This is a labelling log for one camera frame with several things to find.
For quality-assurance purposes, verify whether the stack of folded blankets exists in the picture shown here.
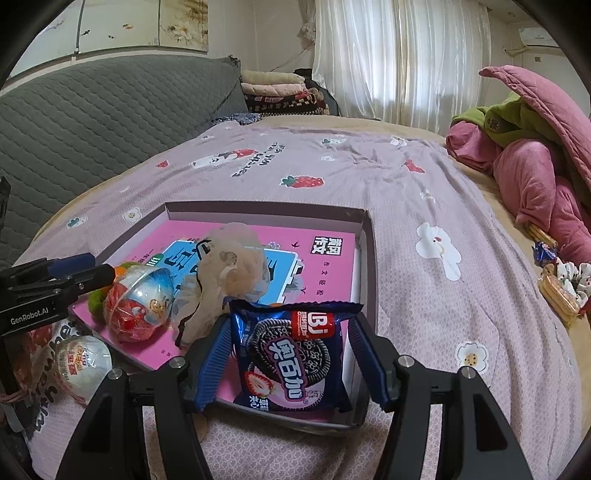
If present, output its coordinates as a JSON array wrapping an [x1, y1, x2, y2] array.
[[240, 68, 331, 116]]

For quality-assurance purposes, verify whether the green blanket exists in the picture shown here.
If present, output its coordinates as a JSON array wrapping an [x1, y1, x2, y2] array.
[[451, 90, 591, 208]]

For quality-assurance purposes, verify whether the blue candy wrapper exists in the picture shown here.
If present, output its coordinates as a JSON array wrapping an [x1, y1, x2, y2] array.
[[533, 240, 559, 268]]

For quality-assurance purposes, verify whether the blue cookie packet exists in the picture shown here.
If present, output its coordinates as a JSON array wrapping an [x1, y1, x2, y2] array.
[[228, 299, 358, 414]]

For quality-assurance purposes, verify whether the white sheer curtain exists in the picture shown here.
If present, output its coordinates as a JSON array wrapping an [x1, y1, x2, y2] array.
[[311, 0, 492, 137]]

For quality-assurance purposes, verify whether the red white egg toy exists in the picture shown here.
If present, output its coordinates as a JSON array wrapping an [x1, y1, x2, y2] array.
[[52, 335, 114, 406], [102, 267, 175, 344]]

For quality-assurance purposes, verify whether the green fuzzy scrunchie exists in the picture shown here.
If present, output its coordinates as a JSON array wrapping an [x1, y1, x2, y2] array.
[[88, 261, 139, 321]]

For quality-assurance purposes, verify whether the grey quilted headboard cover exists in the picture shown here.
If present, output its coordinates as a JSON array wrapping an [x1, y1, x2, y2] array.
[[0, 55, 250, 273]]

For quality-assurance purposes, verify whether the beige mesh drawstring pouch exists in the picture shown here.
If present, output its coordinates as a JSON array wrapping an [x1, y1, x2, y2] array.
[[171, 222, 271, 349]]

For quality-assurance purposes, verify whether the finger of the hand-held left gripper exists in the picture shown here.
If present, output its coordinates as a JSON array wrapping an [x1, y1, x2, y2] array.
[[0, 252, 96, 284], [6, 263, 116, 304]]

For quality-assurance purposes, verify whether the pink book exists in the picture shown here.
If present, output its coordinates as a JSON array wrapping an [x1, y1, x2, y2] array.
[[71, 219, 356, 421]]

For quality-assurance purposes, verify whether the shallow grey cardboard box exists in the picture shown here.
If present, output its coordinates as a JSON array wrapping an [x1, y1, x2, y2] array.
[[69, 200, 372, 437]]

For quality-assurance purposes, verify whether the white air conditioner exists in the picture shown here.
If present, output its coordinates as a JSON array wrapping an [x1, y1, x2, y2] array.
[[517, 25, 561, 49]]

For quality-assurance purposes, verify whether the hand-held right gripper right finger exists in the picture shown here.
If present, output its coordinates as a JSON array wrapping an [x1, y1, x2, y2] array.
[[348, 316, 532, 480]]

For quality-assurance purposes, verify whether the white floral scrunchie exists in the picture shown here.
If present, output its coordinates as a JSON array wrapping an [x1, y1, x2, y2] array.
[[551, 258, 591, 315]]

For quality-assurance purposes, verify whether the yellow wafer packet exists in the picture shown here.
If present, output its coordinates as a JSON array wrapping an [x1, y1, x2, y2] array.
[[526, 222, 557, 247], [538, 272, 580, 324]]

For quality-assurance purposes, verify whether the pink quilt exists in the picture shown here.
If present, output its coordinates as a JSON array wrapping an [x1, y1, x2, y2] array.
[[445, 65, 591, 268]]

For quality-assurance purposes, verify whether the purple strawberry printed bedsheet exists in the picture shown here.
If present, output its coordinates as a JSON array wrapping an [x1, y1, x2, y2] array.
[[14, 124, 583, 480]]

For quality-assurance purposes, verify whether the floral wall poster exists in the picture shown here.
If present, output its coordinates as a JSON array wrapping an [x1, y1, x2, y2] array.
[[9, 0, 211, 79]]

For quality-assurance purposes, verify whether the dark patterned cloth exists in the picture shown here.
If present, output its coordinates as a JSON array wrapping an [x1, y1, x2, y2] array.
[[210, 112, 262, 127]]

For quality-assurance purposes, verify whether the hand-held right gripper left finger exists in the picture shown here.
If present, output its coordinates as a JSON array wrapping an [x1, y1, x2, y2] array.
[[55, 318, 232, 480]]

